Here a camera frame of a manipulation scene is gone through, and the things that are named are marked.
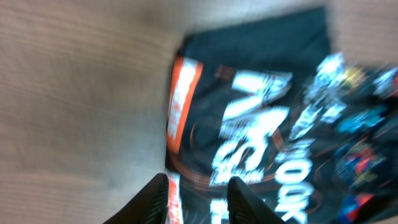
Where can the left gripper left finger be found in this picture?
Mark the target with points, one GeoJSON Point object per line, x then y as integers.
{"type": "Point", "coordinates": [148, 206]}

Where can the black orange patterned t-shirt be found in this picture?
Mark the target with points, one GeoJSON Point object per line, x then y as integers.
{"type": "Point", "coordinates": [313, 135]}

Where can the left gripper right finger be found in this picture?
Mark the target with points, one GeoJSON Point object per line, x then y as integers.
{"type": "Point", "coordinates": [245, 207]}

